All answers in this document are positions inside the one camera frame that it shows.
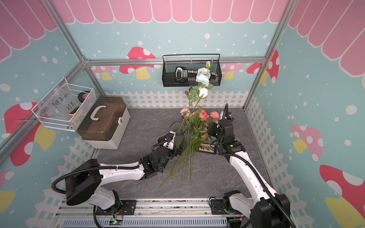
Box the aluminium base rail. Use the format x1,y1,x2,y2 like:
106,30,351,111
56,198,291,228

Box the clear wire wall basket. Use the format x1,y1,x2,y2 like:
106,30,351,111
31,78,97,132

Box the pink rose stem bunch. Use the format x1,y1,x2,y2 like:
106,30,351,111
160,107,220,187

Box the white blue flower stem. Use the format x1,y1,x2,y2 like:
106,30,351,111
196,61,214,90

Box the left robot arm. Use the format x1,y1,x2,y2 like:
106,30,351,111
51,131,186,214

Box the clear glass vase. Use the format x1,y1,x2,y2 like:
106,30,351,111
170,122,186,154

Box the brown lidded storage box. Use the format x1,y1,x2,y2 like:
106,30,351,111
77,97,130,150

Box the white rose stem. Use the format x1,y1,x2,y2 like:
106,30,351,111
180,85,209,124

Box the black wire mesh basket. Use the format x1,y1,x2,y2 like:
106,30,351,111
162,54,222,87

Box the black tape roll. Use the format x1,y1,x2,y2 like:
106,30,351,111
78,91,90,103

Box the black connector board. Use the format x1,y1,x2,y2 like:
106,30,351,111
198,143,217,154

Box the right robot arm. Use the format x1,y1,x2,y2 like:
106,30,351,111
208,104,296,228

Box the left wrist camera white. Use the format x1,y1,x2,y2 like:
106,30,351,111
163,131,176,151

